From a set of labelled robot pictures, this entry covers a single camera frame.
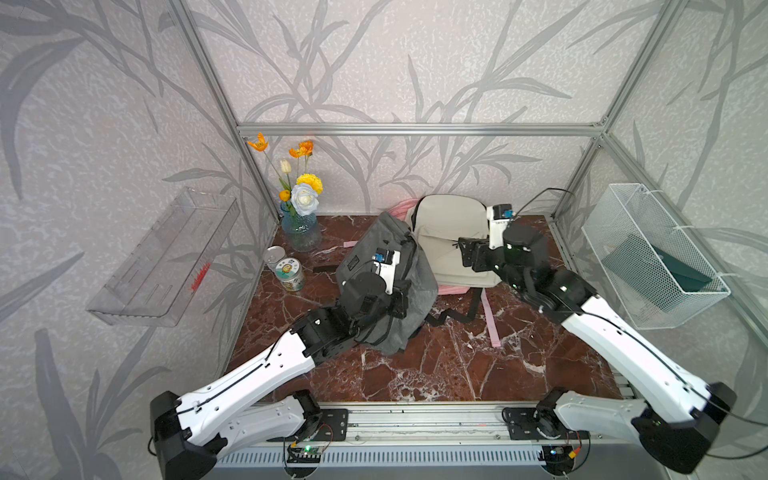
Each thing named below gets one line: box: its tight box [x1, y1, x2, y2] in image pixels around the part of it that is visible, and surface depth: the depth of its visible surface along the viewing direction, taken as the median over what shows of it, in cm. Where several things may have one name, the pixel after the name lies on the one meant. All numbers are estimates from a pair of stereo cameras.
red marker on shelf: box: [191, 262, 211, 291], surface depth 66 cm
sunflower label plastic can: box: [275, 257, 305, 292], surface depth 97 cm
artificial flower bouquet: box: [247, 133, 323, 217], surface depth 84 cm
